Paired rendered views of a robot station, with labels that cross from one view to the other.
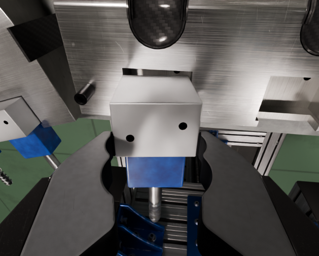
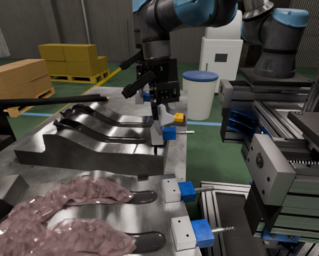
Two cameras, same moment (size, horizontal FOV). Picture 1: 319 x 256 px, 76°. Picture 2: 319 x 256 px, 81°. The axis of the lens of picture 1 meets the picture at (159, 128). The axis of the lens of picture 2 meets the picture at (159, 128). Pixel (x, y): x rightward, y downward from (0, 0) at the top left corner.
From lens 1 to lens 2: 57 cm
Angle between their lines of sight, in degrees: 76
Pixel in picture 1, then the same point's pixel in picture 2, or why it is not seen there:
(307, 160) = not seen: hidden behind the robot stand
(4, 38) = (140, 182)
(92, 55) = (146, 150)
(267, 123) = (182, 143)
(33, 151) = (189, 187)
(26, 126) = (172, 180)
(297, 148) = not seen: hidden behind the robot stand
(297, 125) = (183, 138)
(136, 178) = (172, 130)
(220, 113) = not seen: hidden behind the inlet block
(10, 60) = (147, 183)
